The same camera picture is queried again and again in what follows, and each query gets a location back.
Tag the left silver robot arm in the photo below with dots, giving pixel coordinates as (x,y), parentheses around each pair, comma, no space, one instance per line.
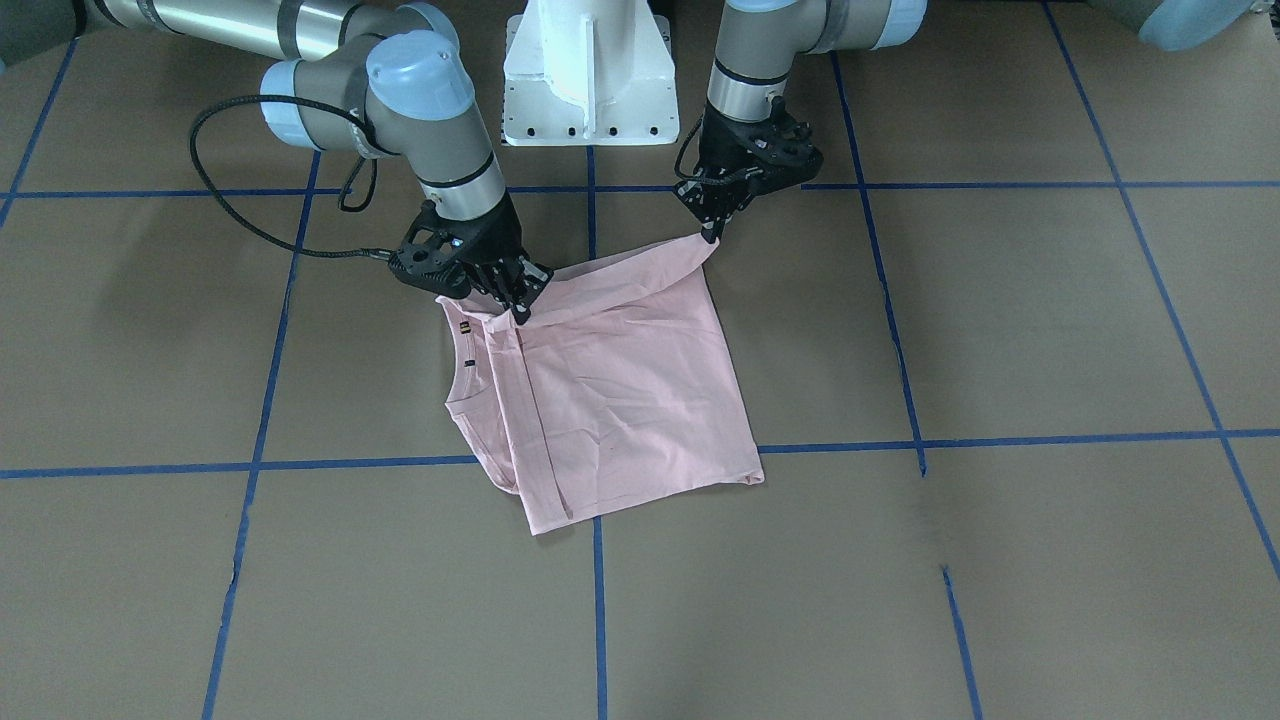
(758,42)

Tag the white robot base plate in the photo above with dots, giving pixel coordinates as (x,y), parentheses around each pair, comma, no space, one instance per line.
(581,73)

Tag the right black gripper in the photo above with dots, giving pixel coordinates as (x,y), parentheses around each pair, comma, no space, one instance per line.
(492,240)

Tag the pink Snoopy t-shirt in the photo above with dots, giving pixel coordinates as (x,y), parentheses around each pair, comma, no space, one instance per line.
(617,391)

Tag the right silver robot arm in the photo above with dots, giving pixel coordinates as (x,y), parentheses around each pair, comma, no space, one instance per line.
(349,76)

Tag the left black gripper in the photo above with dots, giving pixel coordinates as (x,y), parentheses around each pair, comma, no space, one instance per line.
(722,145)

